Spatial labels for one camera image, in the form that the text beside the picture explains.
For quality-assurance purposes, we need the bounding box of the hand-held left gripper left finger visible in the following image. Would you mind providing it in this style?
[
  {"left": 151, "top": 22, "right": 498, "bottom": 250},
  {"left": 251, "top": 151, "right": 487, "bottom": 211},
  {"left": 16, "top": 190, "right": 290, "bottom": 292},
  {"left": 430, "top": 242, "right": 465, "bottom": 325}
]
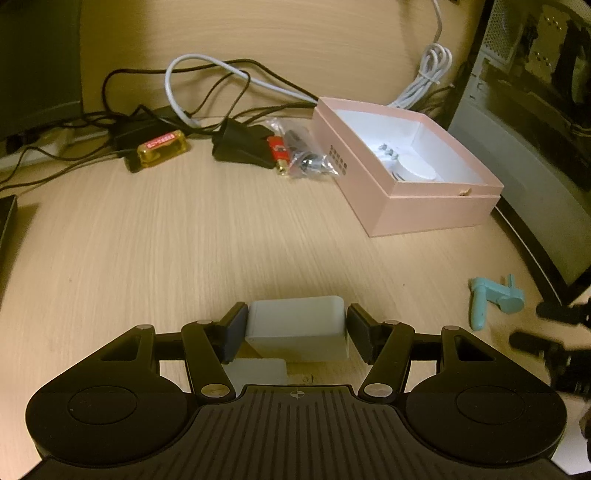
[{"left": 95, "top": 301, "right": 250, "bottom": 401}]

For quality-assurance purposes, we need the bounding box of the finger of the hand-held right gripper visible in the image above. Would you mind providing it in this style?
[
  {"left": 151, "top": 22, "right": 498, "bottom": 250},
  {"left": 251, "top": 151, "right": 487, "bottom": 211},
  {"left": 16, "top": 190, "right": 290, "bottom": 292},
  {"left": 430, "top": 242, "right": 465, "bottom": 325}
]
[
  {"left": 536, "top": 301, "right": 591, "bottom": 329},
  {"left": 508, "top": 330, "right": 580, "bottom": 367}
]

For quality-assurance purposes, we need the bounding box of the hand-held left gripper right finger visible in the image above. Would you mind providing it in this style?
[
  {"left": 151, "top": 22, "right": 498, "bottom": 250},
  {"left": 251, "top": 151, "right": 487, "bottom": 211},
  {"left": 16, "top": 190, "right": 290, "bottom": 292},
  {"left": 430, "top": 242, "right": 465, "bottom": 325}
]
[{"left": 345, "top": 303, "right": 498, "bottom": 401}]

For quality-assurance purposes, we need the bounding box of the white plastic block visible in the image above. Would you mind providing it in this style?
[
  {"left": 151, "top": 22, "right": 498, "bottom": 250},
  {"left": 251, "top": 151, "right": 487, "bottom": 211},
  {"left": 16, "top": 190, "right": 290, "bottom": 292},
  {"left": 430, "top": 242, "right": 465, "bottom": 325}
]
[{"left": 221, "top": 295, "right": 348, "bottom": 386}]

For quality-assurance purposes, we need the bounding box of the teal plastic part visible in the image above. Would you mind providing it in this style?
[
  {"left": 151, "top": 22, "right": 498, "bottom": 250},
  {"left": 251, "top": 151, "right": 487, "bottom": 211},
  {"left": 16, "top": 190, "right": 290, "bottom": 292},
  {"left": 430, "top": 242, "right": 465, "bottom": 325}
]
[{"left": 468, "top": 274, "right": 526, "bottom": 331}]

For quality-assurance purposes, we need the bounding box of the pink cardboard box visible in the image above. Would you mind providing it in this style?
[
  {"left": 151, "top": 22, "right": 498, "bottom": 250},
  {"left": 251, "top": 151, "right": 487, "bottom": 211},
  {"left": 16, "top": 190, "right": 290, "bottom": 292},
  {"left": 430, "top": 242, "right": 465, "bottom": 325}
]
[{"left": 312, "top": 96, "right": 505, "bottom": 238}]

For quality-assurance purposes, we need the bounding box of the black power adapter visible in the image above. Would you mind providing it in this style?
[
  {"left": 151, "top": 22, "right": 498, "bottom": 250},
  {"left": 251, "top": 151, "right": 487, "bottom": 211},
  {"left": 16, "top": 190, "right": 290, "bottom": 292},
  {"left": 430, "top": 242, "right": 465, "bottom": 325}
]
[{"left": 211, "top": 117, "right": 276, "bottom": 169}]

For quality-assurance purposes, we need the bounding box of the yellow transparent device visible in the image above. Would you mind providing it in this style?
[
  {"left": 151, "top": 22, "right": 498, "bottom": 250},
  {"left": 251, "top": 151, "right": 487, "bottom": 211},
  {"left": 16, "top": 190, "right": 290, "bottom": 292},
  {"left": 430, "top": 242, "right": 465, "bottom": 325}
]
[{"left": 136, "top": 130, "right": 191, "bottom": 171}]

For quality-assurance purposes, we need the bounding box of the white round plastic part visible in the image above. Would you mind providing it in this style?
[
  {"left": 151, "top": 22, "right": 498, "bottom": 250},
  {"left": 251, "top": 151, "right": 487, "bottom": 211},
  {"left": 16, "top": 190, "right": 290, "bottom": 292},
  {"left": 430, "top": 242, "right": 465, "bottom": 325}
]
[{"left": 375, "top": 142, "right": 439, "bottom": 182}]

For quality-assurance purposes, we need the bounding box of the computer case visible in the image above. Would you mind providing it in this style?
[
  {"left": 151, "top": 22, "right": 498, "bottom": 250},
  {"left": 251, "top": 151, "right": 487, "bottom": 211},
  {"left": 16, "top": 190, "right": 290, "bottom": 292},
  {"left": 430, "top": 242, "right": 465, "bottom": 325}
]
[{"left": 445, "top": 0, "right": 591, "bottom": 305}]

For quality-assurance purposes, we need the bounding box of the red circuit module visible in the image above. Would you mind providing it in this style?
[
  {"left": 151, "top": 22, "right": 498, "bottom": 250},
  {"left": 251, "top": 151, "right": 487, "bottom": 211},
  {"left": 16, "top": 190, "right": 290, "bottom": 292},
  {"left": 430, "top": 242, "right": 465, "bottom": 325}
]
[{"left": 267, "top": 137, "right": 291, "bottom": 178}]

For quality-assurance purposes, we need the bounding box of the clear bag of metal parts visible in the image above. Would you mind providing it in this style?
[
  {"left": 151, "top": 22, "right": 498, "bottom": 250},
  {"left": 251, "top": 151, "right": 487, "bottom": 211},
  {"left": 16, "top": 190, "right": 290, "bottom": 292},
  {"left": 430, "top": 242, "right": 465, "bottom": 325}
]
[{"left": 265, "top": 116, "right": 345, "bottom": 181}]

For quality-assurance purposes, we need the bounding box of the black flat case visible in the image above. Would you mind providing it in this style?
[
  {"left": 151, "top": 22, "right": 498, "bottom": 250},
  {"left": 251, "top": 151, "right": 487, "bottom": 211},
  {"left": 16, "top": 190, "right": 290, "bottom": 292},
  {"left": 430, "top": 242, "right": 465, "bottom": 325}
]
[{"left": 0, "top": 194, "right": 20, "bottom": 282}]

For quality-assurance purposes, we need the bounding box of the white power strip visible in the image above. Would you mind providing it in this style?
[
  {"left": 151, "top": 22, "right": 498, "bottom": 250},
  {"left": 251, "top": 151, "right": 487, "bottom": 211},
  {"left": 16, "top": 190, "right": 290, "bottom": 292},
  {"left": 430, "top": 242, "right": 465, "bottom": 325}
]
[{"left": 0, "top": 129, "right": 118, "bottom": 168}]

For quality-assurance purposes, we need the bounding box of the black monitor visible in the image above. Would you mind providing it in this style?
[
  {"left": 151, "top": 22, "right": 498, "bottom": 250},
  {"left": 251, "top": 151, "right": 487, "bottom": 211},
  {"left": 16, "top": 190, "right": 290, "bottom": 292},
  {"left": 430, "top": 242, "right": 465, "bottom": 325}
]
[{"left": 0, "top": 0, "right": 85, "bottom": 139}]

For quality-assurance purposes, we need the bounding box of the black cable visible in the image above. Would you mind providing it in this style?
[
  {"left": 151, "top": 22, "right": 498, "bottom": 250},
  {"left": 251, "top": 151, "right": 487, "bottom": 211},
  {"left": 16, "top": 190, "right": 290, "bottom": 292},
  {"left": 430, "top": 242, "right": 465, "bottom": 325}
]
[
  {"left": 0, "top": 148, "right": 139, "bottom": 191},
  {"left": 102, "top": 58, "right": 319, "bottom": 139}
]

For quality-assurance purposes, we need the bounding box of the white looped cable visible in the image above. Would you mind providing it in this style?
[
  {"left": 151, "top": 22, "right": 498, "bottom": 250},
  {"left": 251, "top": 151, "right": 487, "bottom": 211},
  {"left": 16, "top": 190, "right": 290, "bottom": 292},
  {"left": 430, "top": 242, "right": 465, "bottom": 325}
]
[{"left": 165, "top": 54, "right": 319, "bottom": 127}]

